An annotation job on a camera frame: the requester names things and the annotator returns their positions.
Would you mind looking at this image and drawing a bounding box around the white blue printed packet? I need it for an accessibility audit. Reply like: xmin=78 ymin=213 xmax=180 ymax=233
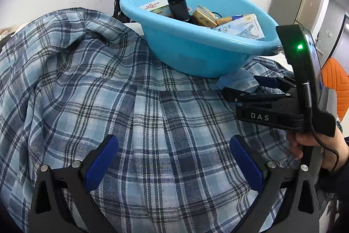
xmin=213 ymin=14 xmax=265 ymax=41

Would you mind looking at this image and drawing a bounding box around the person's right hand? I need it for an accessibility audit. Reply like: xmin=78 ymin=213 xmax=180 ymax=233
xmin=286 ymin=127 xmax=349 ymax=171

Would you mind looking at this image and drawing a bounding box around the light blue plastic basin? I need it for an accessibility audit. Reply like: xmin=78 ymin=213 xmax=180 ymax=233
xmin=119 ymin=0 xmax=282 ymax=78

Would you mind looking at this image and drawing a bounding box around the blue face mask packet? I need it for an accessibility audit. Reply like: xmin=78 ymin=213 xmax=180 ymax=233
xmin=216 ymin=69 xmax=259 ymax=93

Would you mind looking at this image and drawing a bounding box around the gold cigarette pack torn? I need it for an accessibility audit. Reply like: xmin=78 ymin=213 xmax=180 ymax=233
xmin=193 ymin=5 xmax=219 ymax=29

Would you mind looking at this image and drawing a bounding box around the black rectangular case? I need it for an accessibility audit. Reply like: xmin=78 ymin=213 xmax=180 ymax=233
xmin=167 ymin=0 xmax=192 ymax=22

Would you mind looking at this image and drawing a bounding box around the orange chair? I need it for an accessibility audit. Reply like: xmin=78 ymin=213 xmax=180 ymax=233
xmin=322 ymin=58 xmax=349 ymax=119

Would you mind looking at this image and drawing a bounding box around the person's right forearm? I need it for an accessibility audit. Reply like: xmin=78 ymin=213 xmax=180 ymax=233
xmin=317 ymin=135 xmax=349 ymax=192

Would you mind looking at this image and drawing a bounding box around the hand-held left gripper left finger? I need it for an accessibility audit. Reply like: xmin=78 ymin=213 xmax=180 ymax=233
xmin=30 ymin=134 xmax=120 ymax=233

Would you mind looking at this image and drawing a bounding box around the white yellow box red script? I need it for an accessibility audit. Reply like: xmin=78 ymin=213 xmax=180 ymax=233
xmin=139 ymin=0 xmax=171 ymax=17

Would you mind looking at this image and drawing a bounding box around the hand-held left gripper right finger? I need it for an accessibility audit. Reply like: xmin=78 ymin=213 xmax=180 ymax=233
xmin=229 ymin=135 xmax=320 ymax=233

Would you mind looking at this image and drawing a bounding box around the gold and blue cigarette pack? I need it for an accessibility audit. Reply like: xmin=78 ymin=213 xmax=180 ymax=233
xmin=217 ymin=14 xmax=253 ymax=26

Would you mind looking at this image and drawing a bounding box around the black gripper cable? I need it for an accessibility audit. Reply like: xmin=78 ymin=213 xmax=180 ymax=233
xmin=302 ymin=82 xmax=341 ymax=172

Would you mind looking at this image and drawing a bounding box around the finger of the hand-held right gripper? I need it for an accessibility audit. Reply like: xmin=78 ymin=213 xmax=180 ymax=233
xmin=252 ymin=74 xmax=298 ymax=95
xmin=222 ymin=86 xmax=298 ymax=107

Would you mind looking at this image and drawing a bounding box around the blue plaid shirt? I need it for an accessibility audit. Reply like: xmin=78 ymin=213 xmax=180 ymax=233
xmin=0 ymin=9 xmax=341 ymax=233

